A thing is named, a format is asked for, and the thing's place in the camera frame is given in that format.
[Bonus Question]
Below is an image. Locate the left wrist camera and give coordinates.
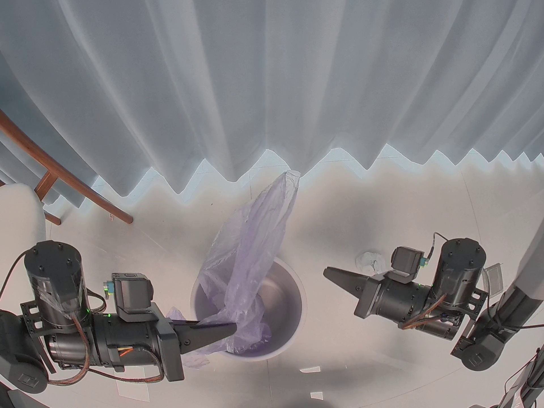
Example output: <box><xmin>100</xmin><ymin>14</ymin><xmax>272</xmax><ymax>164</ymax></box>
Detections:
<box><xmin>104</xmin><ymin>272</ymin><xmax>165</xmax><ymax>322</ymax></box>

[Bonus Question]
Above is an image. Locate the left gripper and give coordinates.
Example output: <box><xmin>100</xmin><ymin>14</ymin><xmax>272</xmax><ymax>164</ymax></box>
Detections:
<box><xmin>91</xmin><ymin>314</ymin><xmax>186</xmax><ymax>383</ymax></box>

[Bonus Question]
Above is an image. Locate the white cushioned wooden chair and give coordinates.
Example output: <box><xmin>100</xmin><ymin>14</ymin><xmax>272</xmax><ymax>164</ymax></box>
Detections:
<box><xmin>0</xmin><ymin>109</ymin><xmax>134</xmax><ymax>264</ymax></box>

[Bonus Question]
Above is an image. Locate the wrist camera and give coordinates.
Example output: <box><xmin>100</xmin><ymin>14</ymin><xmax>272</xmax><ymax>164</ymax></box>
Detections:
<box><xmin>104</xmin><ymin>272</ymin><xmax>165</xmax><ymax>322</ymax></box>
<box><xmin>384</xmin><ymin>246</ymin><xmax>426</xmax><ymax>286</ymax></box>

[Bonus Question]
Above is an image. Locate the pale blue curtain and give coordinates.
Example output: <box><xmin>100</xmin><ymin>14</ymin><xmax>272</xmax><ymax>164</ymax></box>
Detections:
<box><xmin>0</xmin><ymin>0</ymin><xmax>544</xmax><ymax>211</ymax></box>

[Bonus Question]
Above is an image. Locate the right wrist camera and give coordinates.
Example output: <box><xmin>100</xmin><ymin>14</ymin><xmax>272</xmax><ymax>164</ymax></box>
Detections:
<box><xmin>384</xmin><ymin>246</ymin><xmax>426</xmax><ymax>286</ymax></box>

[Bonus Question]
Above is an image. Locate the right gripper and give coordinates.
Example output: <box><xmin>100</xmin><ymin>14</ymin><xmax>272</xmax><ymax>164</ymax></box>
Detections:
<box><xmin>354</xmin><ymin>276</ymin><xmax>433</xmax><ymax>325</ymax></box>

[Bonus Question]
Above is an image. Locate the crumpled white paper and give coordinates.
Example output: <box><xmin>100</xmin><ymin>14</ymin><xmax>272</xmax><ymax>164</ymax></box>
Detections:
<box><xmin>355</xmin><ymin>251</ymin><xmax>387</xmax><ymax>276</ymax></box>

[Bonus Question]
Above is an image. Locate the purple plastic bag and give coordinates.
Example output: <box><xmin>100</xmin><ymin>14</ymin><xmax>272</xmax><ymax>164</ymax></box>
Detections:
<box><xmin>166</xmin><ymin>170</ymin><xmax>301</xmax><ymax>371</ymax></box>

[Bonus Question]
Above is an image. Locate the white trash bin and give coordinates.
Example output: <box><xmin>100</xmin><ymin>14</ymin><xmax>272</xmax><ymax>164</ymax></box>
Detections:
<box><xmin>190</xmin><ymin>258</ymin><xmax>307</xmax><ymax>361</ymax></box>

